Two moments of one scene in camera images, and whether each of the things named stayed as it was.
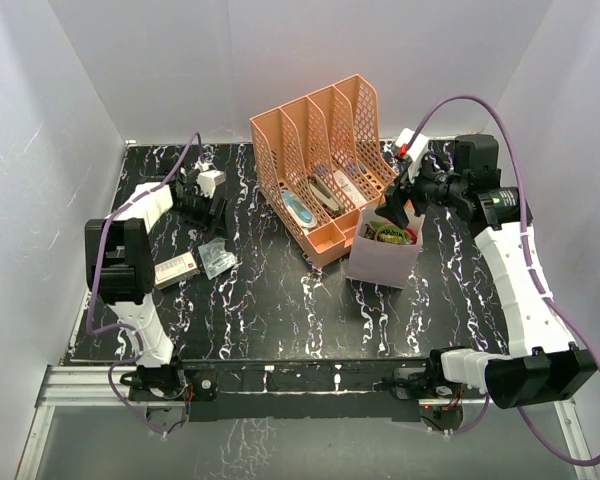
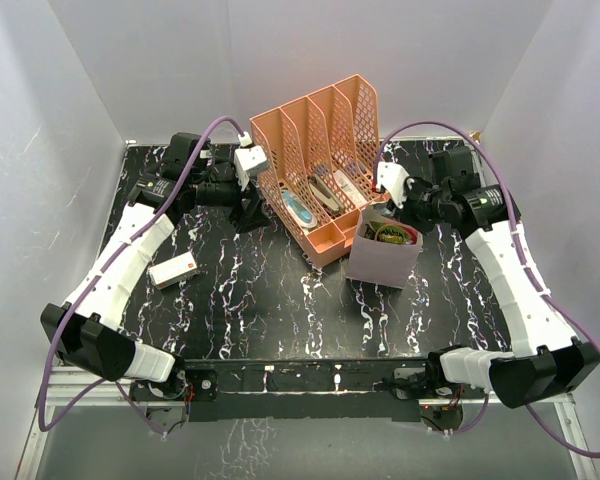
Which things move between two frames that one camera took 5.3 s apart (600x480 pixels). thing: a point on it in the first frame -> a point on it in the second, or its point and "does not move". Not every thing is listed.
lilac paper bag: x=382 y=263 does not move
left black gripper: x=216 y=222 -> x=253 y=215
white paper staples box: x=349 y=188 does not move
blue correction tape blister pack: x=299 y=210 does not move
